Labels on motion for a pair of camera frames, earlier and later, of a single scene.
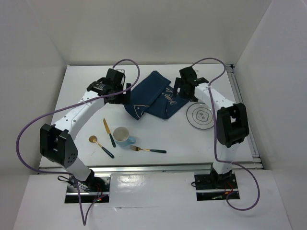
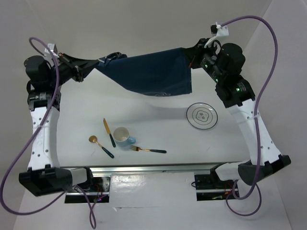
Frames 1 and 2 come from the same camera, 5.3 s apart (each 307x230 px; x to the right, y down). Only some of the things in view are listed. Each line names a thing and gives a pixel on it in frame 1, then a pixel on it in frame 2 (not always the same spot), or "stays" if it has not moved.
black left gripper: (123, 99) -> (72, 63)
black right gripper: (180, 84) -> (193, 53)
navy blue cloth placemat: (153, 95) -> (160, 73)
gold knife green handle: (109, 132) stays
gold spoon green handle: (93, 139) stays
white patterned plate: (200, 116) stays
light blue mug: (122, 137) stays
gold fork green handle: (136, 148) stays
